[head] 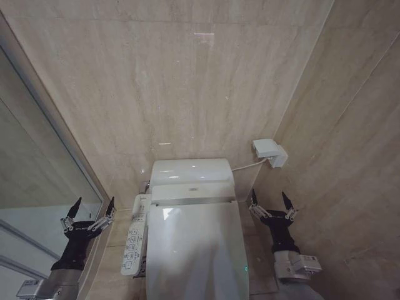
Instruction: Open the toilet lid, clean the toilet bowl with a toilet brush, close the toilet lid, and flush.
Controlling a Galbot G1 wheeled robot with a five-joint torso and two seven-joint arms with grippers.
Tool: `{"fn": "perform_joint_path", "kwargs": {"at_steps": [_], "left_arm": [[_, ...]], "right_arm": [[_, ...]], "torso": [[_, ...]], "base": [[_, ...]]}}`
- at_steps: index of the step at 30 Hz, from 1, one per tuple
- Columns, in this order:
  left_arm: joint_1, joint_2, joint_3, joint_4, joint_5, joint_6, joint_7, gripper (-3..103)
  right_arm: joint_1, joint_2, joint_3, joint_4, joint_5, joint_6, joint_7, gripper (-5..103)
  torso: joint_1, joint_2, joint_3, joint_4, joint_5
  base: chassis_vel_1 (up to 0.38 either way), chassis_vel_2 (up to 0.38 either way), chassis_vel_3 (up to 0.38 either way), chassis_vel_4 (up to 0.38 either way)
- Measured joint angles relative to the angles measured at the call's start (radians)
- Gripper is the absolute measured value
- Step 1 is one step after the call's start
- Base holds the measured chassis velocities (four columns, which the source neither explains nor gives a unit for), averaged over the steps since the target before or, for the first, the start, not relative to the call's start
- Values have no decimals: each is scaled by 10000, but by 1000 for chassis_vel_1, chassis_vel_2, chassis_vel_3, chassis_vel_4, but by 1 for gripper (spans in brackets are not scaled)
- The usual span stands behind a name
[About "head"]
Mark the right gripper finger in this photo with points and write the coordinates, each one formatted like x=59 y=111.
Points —
x=287 y=203
x=255 y=200

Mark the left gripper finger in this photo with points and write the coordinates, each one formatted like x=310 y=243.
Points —
x=75 y=211
x=109 y=212

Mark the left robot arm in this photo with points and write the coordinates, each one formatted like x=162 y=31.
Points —
x=59 y=284

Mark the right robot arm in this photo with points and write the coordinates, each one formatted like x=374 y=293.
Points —
x=290 y=265

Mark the white toilet tank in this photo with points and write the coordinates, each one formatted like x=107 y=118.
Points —
x=190 y=170

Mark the white toilet lid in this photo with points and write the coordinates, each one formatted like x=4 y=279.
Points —
x=193 y=250

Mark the white bidet control panel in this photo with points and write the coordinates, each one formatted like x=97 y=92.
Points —
x=136 y=237

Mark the white bidet seat unit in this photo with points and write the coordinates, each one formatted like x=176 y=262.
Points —
x=193 y=193

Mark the white wall socket box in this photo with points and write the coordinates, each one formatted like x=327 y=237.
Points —
x=270 y=151

